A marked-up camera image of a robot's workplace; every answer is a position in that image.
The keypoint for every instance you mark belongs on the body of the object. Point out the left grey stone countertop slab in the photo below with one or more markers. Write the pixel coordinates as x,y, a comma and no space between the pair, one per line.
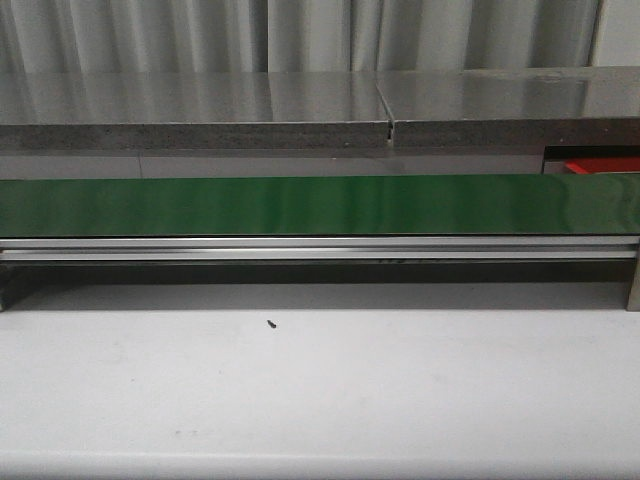
200,111

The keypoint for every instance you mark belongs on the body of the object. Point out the red plastic tray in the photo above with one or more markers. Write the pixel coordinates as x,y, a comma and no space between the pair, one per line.
602,165

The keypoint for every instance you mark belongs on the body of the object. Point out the right conveyor support leg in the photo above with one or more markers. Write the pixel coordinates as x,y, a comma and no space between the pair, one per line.
629,292

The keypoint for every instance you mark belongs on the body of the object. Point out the aluminium conveyor frame rail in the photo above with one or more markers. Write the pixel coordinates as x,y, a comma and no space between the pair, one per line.
179,249

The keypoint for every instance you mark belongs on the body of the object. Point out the grey pleated curtain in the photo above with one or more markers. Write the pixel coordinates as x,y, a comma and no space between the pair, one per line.
292,36

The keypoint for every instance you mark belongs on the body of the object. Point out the right grey stone countertop slab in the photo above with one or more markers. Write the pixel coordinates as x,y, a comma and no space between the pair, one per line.
536,107

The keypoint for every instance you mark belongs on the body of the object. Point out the green conveyor belt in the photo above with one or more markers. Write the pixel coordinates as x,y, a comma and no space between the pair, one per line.
604,204

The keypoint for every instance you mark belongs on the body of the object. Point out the grey stone countertop slab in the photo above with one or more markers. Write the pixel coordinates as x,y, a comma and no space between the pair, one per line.
200,111
536,107

